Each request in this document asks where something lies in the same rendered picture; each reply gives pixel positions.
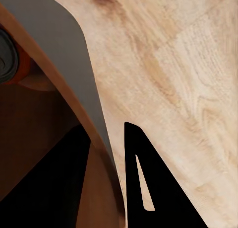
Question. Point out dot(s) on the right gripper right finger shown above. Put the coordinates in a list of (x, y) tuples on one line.
[(173, 209)]

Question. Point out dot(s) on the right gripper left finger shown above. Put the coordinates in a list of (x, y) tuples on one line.
[(49, 195)]

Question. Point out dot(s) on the can of soda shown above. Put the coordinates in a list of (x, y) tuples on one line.
[(15, 62)]

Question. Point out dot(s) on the trash can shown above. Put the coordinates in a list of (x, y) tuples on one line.
[(37, 112)]

